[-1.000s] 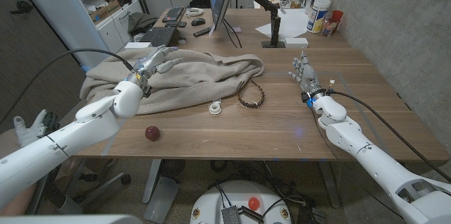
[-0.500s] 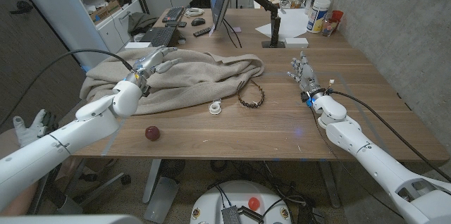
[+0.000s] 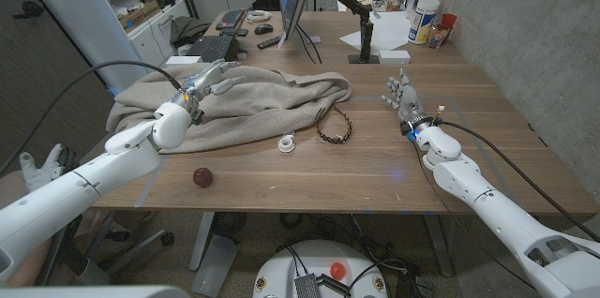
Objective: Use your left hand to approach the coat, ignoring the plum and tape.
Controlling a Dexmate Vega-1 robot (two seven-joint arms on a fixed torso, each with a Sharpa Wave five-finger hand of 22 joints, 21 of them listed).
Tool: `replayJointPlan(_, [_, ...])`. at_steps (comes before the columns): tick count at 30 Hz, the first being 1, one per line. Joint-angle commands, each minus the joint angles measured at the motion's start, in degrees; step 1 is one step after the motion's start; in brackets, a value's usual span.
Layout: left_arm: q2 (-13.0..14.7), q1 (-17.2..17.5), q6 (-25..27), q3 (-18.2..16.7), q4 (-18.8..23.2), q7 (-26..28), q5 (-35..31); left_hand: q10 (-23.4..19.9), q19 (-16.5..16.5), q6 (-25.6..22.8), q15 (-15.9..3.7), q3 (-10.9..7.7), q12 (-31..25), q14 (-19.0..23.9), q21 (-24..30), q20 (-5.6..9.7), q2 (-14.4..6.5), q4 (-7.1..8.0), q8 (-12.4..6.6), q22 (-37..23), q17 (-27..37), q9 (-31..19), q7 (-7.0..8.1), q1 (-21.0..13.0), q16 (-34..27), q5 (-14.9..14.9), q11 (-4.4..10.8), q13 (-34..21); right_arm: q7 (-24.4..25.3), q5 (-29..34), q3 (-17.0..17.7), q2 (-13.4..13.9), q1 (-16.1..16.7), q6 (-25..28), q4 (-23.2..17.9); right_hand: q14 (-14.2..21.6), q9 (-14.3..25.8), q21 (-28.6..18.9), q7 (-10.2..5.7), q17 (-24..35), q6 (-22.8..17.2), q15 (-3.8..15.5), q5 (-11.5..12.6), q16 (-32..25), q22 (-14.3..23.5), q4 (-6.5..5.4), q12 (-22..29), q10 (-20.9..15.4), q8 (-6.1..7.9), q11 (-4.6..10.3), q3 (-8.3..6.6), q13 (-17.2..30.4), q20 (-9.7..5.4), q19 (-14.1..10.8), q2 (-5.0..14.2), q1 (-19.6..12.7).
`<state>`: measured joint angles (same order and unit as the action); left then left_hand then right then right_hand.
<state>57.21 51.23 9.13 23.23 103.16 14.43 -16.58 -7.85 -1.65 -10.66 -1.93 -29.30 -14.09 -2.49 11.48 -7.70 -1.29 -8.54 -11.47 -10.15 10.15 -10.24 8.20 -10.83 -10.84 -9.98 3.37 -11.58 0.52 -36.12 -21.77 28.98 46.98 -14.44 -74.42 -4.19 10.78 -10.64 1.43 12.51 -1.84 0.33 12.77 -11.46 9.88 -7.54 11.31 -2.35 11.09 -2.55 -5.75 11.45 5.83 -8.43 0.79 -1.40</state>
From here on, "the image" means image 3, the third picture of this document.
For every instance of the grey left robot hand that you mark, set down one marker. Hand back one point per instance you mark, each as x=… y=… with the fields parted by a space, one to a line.
x=201 y=84

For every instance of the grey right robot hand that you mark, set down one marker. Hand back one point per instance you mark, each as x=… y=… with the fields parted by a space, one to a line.
x=409 y=101

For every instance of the person's white gloved hand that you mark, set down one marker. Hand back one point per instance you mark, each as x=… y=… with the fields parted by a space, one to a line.
x=40 y=174

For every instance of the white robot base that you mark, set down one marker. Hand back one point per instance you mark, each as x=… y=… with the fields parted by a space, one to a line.
x=319 y=253

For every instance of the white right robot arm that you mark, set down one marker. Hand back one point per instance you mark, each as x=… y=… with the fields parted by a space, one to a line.
x=492 y=209

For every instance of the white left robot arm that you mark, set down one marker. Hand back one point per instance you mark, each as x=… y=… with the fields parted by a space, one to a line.
x=70 y=190

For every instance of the beige coat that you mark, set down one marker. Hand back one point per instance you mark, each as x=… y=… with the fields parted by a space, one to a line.
x=262 y=96

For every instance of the dark red plum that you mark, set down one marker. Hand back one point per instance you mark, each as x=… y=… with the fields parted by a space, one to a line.
x=203 y=177

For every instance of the white tape roll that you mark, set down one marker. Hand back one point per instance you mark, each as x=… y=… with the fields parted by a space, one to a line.
x=284 y=146

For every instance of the white box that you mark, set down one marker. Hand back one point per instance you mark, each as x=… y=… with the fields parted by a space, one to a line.
x=184 y=60
x=394 y=56

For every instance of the black keyboard with wide body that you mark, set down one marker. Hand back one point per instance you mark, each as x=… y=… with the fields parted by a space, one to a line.
x=213 y=49

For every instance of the grey green jacket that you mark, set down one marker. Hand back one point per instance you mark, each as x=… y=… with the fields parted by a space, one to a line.
x=187 y=28

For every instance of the small black phone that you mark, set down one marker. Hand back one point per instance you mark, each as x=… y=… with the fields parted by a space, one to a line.
x=233 y=32

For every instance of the clear glass cup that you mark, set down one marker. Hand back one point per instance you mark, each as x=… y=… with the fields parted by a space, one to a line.
x=437 y=36

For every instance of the black slim keyboard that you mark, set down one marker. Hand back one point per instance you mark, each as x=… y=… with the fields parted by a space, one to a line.
x=229 y=19

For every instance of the white paper sheet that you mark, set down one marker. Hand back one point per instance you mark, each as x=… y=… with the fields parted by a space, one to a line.
x=384 y=31

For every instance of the black remote control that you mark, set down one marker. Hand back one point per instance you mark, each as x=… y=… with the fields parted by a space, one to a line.
x=270 y=41

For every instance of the white wipes canister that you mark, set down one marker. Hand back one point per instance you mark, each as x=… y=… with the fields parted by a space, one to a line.
x=423 y=21

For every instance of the black computer mouse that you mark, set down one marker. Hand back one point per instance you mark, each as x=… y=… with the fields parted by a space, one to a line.
x=263 y=29

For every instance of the dark braided headband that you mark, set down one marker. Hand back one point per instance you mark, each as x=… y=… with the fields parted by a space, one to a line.
x=334 y=140

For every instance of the red cup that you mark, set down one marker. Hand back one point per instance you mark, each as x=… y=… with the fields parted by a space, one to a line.
x=450 y=21

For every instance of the cardboard box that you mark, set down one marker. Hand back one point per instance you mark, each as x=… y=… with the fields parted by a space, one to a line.
x=138 y=14

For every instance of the black bag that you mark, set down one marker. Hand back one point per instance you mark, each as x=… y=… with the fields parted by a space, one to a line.
x=267 y=3

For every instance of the purple sticky note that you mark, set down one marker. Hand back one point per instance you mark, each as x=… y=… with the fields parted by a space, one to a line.
x=314 y=39

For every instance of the white shelf cabinet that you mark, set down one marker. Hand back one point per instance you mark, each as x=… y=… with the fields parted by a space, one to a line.
x=84 y=21

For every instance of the black round fan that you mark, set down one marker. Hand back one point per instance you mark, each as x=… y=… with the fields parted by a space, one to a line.
x=229 y=224

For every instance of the grey table leg with foot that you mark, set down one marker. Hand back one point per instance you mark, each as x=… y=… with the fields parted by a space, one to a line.
x=213 y=256

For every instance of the red emergency stop button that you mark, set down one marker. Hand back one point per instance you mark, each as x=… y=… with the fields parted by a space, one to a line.
x=338 y=270

